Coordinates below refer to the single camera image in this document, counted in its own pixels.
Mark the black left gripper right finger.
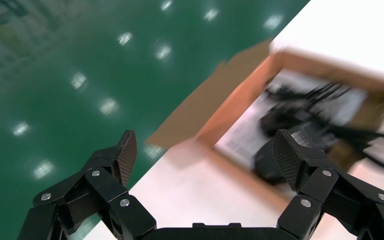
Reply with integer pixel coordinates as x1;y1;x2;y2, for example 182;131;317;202
273;129;384;240

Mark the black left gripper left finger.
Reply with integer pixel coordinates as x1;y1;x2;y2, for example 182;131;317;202
17;129;157;240

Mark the black wired computer mouse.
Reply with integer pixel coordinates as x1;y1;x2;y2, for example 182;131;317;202
253;137;296;186

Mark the brown cardboard storage box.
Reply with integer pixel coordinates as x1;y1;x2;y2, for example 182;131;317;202
145;39;384;213

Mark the white printed instruction sheet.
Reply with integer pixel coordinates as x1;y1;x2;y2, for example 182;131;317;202
213;69;368;173

